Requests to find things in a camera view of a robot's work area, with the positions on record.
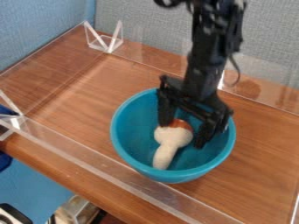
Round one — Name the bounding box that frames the grey metal box below table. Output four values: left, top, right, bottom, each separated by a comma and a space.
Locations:
46, 195, 98, 224

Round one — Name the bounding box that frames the white and orange toy mushroom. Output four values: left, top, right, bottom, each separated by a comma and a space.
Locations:
152, 119, 192, 170

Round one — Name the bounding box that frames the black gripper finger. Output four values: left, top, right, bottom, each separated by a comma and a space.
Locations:
193, 112, 229, 149
157, 95, 176, 127

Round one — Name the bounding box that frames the clear acrylic barrier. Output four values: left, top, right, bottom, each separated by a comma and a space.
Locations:
92, 25, 299, 116
4, 117, 243, 224

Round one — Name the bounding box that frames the clear acrylic left bracket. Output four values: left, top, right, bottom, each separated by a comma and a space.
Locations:
0, 90, 24, 136

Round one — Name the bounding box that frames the blue object at left edge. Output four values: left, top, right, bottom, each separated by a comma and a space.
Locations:
0, 104, 18, 172

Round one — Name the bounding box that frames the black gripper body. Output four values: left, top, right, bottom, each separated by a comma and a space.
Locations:
156, 69, 233, 121

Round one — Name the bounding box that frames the clear acrylic front barrier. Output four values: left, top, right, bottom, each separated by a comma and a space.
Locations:
4, 117, 243, 224

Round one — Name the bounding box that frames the black and white device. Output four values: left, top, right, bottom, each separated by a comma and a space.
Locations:
0, 203, 33, 224

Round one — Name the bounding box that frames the clear acrylic corner bracket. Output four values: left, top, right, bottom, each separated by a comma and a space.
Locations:
82, 21, 124, 53

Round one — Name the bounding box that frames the blue plastic bowl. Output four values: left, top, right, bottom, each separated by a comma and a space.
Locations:
109, 88, 236, 184

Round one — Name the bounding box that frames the clear acrylic back barrier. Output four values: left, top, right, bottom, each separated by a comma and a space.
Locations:
92, 25, 299, 116

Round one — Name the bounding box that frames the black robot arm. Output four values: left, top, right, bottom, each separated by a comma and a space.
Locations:
153, 0, 248, 148

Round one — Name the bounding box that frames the black cable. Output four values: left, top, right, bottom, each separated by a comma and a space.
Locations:
227, 53, 243, 88

